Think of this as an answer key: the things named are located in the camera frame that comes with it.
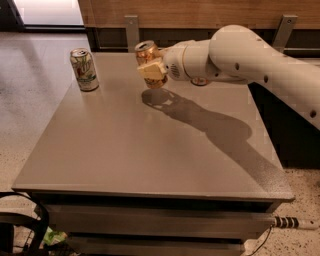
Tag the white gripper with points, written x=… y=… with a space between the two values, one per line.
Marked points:
x=174 y=62

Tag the gold LaCroix can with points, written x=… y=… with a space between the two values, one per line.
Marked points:
x=147 y=51

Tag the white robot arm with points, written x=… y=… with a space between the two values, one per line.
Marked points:
x=236 y=53

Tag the red orange soda can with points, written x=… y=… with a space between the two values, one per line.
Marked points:
x=199 y=81

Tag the white green soda can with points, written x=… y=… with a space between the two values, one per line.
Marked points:
x=84 y=69

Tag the grey drawer cabinet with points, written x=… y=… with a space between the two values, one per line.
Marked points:
x=176 y=171

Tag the green crumpled bag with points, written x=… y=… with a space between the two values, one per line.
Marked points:
x=52 y=237

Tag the left metal bracket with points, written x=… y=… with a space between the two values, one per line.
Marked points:
x=132 y=32

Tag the metal bracket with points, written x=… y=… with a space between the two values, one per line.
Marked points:
x=283 y=32
x=132 y=32

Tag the right metal bracket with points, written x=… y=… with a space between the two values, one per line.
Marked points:
x=283 y=32

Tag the black white striped handle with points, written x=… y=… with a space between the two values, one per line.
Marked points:
x=295 y=223

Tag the black chair frame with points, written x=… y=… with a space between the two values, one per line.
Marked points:
x=37 y=226

